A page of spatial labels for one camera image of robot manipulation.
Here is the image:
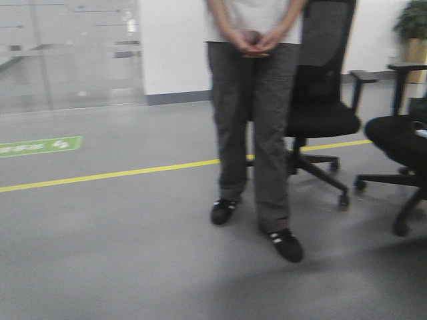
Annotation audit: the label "person's right hand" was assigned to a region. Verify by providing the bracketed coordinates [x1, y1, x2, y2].
[222, 27, 268, 58]

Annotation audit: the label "person's left hand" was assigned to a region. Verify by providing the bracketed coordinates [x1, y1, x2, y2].
[255, 24, 287, 57]

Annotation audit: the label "standing person grey trousers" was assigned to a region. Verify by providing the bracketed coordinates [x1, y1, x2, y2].
[205, 1, 305, 263]

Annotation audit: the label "black mesh office chair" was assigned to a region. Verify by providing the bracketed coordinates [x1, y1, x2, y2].
[284, 0, 377, 209]

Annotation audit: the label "potted green plant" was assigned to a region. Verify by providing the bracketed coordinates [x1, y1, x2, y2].
[394, 1, 426, 64]

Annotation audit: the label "black office chair right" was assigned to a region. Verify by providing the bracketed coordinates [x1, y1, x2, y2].
[354, 62, 426, 237]

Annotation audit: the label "green floor sticker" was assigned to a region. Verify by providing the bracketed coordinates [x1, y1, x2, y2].
[1, 136, 83, 158]

